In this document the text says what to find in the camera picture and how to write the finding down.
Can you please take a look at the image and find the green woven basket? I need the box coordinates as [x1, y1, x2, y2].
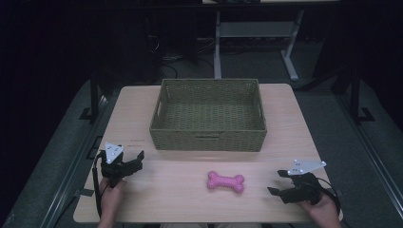
[148, 78, 268, 153]

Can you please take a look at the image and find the bundle of floor cables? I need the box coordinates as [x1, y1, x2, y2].
[146, 33, 217, 79]

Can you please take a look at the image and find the person's left hand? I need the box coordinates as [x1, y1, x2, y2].
[98, 176, 128, 221]

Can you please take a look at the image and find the person's right hand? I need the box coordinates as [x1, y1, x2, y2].
[297, 192, 342, 228]

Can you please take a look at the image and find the aluminium floor rail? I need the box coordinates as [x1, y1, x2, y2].
[39, 94, 110, 228]
[336, 94, 403, 219]

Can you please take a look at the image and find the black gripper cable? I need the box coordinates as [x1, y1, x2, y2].
[317, 176, 342, 214]
[91, 150, 110, 220]

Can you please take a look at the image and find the black metal post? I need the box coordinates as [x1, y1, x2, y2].
[349, 67, 376, 125]
[79, 70, 102, 124]

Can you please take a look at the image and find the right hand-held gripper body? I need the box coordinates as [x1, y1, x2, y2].
[280, 159, 328, 206]

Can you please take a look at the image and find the pink bone-shaped toy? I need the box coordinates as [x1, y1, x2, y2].
[206, 170, 246, 195]

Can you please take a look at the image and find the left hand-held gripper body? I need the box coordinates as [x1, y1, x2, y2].
[100, 142, 138, 188]

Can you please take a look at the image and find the grey metal table frame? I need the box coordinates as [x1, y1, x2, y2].
[213, 9, 306, 82]

